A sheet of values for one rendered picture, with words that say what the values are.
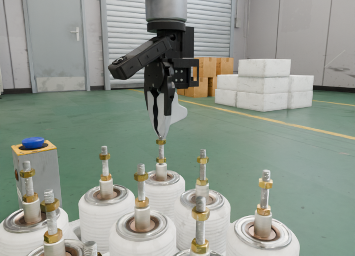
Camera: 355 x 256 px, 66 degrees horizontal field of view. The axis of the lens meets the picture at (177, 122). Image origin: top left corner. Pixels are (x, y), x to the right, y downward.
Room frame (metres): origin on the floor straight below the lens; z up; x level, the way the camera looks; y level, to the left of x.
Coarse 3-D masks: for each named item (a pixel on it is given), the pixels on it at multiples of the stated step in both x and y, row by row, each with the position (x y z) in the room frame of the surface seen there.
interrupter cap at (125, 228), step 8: (128, 216) 0.37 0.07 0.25; (152, 216) 0.37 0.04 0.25; (160, 216) 0.37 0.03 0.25; (120, 224) 0.35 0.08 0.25; (128, 224) 0.35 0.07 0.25; (152, 224) 0.35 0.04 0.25; (160, 224) 0.35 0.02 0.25; (168, 224) 0.35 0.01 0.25; (120, 232) 0.33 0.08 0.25; (128, 232) 0.33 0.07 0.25; (136, 232) 0.33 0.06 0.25; (144, 232) 0.33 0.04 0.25; (152, 232) 0.33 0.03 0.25; (160, 232) 0.33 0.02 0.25; (128, 240) 0.32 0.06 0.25; (136, 240) 0.31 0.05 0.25; (144, 240) 0.31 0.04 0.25
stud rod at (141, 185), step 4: (140, 164) 0.35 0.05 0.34; (140, 168) 0.35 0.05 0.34; (144, 168) 0.35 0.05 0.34; (140, 172) 0.35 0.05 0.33; (144, 172) 0.35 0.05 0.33; (140, 184) 0.35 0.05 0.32; (144, 184) 0.35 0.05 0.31; (140, 188) 0.35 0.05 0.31; (144, 188) 0.35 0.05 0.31; (140, 192) 0.35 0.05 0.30; (144, 192) 0.35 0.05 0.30; (140, 196) 0.35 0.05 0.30; (144, 196) 0.35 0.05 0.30; (140, 200) 0.35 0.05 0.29
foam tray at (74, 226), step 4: (76, 220) 0.48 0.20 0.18; (72, 224) 0.46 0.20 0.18; (76, 224) 0.46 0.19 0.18; (72, 228) 0.45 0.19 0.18; (76, 228) 0.46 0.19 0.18; (72, 232) 0.44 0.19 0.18; (76, 232) 0.45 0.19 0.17; (80, 232) 0.46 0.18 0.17; (72, 236) 0.43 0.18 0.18; (76, 236) 0.43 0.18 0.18; (80, 236) 0.46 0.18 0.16; (80, 240) 0.46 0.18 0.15; (176, 248) 0.40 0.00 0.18; (108, 252) 0.39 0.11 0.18; (176, 252) 0.39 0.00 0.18; (224, 252) 0.39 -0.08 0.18
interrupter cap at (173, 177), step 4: (148, 172) 0.54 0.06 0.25; (152, 172) 0.54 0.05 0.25; (168, 172) 0.54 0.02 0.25; (172, 172) 0.54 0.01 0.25; (148, 176) 0.52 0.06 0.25; (152, 176) 0.52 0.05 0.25; (168, 176) 0.53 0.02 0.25; (172, 176) 0.52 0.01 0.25; (176, 176) 0.52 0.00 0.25; (148, 180) 0.50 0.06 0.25; (152, 180) 0.50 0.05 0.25; (156, 180) 0.51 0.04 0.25; (164, 180) 0.51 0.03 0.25; (168, 180) 0.50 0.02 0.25; (172, 180) 0.50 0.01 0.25; (176, 180) 0.50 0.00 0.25; (148, 184) 0.49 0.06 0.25; (152, 184) 0.48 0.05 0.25; (156, 184) 0.48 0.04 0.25; (160, 184) 0.48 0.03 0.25; (164, 184) 0.48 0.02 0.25; (168, 184) 0.48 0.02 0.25; (172, 184) 0.49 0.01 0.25
